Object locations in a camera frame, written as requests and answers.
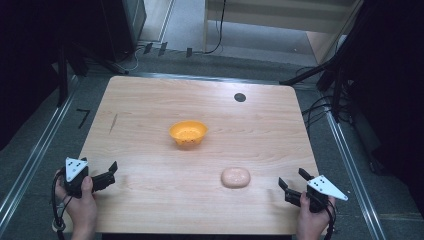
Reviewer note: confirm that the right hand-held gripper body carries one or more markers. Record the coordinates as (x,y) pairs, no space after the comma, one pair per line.
(325,187)

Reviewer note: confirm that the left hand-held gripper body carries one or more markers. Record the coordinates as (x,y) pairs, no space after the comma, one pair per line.
(76,168)

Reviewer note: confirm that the person's right hand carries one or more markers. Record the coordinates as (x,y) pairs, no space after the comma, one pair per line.
(311,223)

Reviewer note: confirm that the person's left hand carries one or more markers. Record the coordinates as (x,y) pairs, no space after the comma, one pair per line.
(81,211)

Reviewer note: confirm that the beige round bun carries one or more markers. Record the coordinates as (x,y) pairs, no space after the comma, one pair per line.
(235,177)

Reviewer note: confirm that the orange plastic bowl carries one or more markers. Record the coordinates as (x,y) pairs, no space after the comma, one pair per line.
(188,132)

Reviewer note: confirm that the black tripod stand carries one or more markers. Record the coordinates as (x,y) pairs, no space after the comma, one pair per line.
(62,76)

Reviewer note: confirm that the black round table grommet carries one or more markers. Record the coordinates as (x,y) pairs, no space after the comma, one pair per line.
(240,97)

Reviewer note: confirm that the black stand with slanted leg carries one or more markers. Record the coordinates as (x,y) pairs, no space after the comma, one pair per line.
(320,68)

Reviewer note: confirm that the black tape strip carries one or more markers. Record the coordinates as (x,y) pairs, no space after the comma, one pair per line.
(162,48)
(148,48)

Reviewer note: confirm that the dark cabinet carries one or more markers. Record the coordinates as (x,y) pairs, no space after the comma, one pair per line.
(123,26)

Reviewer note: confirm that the light wooden cabinet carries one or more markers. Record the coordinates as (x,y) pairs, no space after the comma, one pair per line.
(280,15)

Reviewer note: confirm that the metal floor rail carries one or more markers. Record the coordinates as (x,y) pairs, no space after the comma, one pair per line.
(36,153)
(353,173)
(200,77)

